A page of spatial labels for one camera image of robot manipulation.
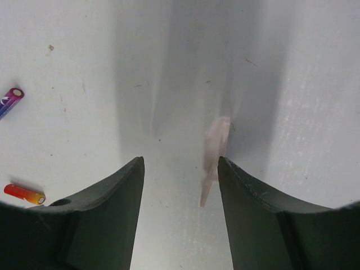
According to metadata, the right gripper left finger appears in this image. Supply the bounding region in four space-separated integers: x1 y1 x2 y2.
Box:
1 157 145 269

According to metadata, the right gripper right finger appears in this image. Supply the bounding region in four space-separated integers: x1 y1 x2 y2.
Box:
218 157 359 269

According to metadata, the white battery cover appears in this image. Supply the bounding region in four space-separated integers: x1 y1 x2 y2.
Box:
199 116 231 207

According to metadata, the purple blue battery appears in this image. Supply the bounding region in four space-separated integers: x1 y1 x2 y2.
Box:
0 88 25 120

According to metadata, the red orange battery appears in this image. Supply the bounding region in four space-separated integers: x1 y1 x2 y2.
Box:
3 184 46 205

